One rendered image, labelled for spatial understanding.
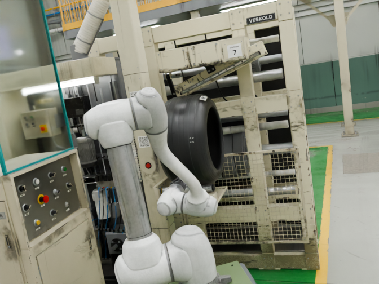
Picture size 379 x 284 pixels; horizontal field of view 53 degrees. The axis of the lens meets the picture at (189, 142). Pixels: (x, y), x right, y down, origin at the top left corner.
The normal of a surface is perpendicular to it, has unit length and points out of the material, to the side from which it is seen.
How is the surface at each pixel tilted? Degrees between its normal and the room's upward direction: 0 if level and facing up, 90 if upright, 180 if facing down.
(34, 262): 90
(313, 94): 90
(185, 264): 85
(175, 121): 55
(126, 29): 90
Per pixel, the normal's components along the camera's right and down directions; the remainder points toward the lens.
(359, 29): -0.36, 0.21
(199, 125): 0.40, -0.26
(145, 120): 0.38, 0.59
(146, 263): 0.11, -0.04
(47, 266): 0.94, -0.10
